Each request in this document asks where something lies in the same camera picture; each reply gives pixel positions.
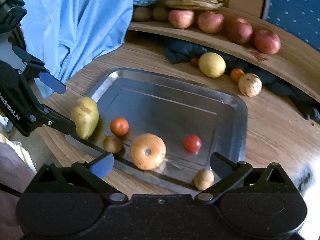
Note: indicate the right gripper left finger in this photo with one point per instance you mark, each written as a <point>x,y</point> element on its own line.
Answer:
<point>92,174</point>

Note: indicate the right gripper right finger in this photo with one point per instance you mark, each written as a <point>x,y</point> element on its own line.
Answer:
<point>231,176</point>

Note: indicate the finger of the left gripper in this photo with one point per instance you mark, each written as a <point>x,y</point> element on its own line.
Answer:
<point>56,120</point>
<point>50,82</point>

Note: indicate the yellow green pear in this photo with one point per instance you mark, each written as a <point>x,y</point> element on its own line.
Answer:
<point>85,114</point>

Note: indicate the small red tomato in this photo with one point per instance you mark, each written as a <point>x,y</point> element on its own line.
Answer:
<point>194,62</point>
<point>192,143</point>

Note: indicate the small orange tangerine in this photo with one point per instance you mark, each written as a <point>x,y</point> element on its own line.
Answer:
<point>236,74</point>
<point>119,126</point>

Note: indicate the orange persimmon fruit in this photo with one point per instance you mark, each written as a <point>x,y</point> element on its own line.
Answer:
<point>147,151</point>

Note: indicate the pale speckled round fruit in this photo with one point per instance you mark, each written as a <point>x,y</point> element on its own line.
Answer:
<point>250,85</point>

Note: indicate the yellow lemon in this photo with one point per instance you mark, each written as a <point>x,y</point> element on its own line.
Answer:
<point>212,65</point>

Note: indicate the light blue hanging garment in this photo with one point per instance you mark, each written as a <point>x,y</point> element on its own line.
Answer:
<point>69,34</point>

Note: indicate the metal baking tray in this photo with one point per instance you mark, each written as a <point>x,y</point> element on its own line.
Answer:
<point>172,109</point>

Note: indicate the dark blue cloth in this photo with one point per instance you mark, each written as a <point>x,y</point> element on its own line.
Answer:
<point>178,51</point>

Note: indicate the brown kiwi left shelf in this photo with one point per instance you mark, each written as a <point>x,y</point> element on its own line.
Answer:
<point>141,14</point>

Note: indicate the brown kiwi shelf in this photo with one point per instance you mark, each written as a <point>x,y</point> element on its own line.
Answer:
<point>141,14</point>
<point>160,13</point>

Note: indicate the wooden raised shelf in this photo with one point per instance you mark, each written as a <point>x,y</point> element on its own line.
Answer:
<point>296,62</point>

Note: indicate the brown kiwi right shelf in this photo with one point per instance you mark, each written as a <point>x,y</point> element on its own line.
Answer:
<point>160,13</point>

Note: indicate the red apple far right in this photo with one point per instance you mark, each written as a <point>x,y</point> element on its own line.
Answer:
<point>266,41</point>

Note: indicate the red apple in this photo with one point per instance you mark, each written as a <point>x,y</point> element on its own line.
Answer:
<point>181,19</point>
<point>210,22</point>
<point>266,41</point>
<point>238,30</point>

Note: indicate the red apple far left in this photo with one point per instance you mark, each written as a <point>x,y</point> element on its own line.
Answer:
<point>181,19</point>

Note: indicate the blue starry panel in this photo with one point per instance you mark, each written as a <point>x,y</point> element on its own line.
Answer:
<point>298,17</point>

